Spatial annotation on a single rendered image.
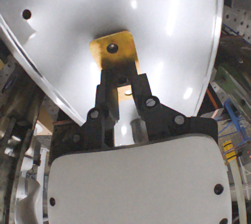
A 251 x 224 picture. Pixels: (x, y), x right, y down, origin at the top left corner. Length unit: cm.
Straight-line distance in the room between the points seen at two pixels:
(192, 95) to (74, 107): 17
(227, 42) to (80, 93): 25
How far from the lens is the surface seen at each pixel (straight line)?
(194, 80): 18
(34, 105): 20
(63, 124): 35
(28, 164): 75
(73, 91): 17
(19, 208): 64
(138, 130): 21
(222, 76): 21
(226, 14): 58
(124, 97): 16
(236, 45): 27
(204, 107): 33
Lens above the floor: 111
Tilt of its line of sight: 39 degrees down
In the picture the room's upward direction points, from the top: 175 degrees clockwise
